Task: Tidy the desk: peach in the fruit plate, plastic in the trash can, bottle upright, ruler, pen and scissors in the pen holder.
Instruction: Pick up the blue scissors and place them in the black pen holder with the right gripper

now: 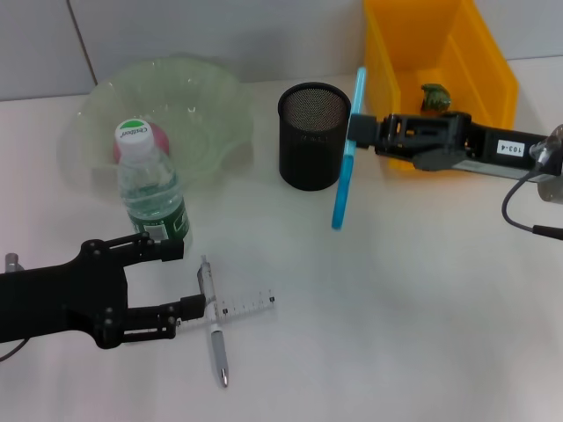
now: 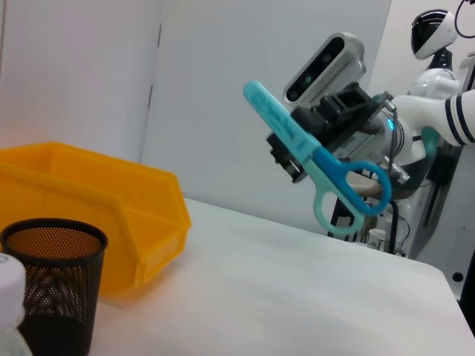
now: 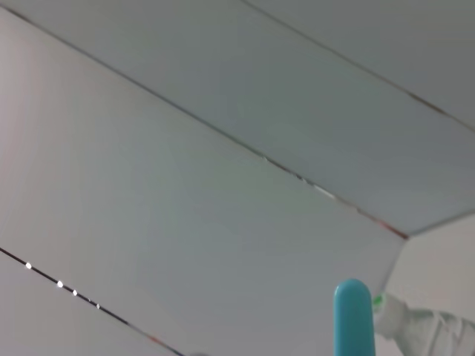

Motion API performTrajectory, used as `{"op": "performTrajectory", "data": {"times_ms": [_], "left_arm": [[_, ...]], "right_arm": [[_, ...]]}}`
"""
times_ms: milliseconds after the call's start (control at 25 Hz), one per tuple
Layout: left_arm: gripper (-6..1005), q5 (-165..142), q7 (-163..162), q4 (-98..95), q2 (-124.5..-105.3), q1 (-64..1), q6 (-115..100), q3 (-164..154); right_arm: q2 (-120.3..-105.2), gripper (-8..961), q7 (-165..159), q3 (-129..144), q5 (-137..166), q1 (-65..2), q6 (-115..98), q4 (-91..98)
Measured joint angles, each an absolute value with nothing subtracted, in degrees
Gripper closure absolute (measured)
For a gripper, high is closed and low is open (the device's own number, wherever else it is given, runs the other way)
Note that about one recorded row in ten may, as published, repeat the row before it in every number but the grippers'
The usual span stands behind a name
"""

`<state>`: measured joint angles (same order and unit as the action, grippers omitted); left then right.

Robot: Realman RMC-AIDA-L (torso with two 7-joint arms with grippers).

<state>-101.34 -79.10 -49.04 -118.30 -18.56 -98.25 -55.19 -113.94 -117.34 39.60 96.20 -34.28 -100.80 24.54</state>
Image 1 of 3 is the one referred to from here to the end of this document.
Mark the blue scissors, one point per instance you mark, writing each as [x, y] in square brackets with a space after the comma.
[347, 176]

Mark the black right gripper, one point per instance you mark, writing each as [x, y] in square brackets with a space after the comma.
[484, 151]

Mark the black mesh pen holder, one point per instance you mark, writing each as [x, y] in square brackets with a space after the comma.
[308, 158]

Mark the yellow plastic bin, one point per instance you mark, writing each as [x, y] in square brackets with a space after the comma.
[475, 66]

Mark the green glass fruit bowl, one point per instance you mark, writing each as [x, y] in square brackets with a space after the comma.
[206, 114]

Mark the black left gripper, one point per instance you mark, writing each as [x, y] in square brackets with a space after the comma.
[57, 299]

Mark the clear green-label water bottle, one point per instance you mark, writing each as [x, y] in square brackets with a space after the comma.
[149, 189]

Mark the silver ballpoint pen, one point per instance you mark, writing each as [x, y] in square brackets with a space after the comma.
[218, 347]

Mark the pink peach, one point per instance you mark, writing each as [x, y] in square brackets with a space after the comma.
[160, 138]

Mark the transparent plastic ruler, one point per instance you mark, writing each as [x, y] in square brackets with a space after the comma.
[246, 303]

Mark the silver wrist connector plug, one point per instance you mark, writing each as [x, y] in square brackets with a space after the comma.
[12, 262]

